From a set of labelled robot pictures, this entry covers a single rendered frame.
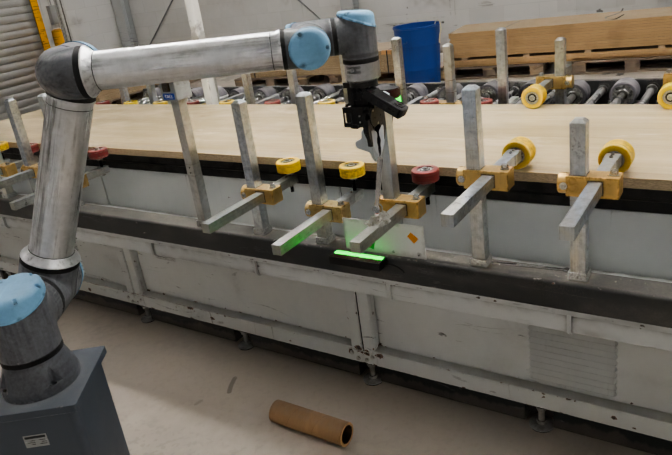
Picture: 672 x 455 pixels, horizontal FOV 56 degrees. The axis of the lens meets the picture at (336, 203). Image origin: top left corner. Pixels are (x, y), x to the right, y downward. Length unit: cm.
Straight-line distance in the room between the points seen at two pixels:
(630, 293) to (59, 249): 141
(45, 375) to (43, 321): 13
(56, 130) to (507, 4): 767
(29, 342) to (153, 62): 74
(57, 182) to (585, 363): 156
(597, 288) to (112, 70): 121
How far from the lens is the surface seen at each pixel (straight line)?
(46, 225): 178
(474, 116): 158
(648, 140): 204
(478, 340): 218
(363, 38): 156
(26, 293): 170
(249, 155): 201
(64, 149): 170
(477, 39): 768
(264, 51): 143
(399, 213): 171
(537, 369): 216
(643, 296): 162
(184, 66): 145
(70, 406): 172
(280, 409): 234
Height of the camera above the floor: 150
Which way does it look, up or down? 21 degrees down
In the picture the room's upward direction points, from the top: 8 degrees counter-clockwise
